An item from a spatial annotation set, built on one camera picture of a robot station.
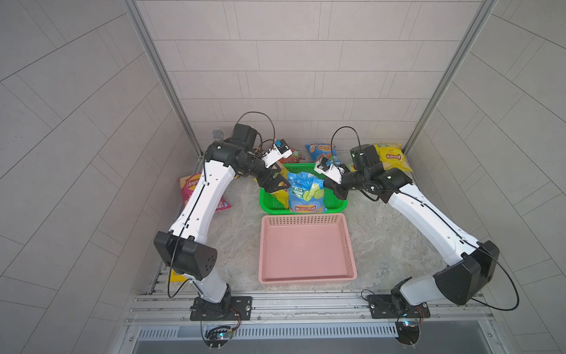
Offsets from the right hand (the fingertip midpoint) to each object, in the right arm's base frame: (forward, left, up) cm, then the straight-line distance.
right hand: (321, 180), depth 74 cm
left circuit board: (-39, +35, -22) cm, 57 cm away
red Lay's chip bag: (+28, +7, -17) cm, 34 cm away
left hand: (+1, +12, +3) cm, 13 cm away
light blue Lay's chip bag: (-5, +5, 0) cm, 7 cm away
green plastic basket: (+7, +21, -23) cm, 32 cm away
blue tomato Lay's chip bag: (+32, -7, -17) cm, 37 cm away
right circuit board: (-41, -23, -28) cm, 55 cm away
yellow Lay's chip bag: (+28, -41, -20) cm, 53 cm away
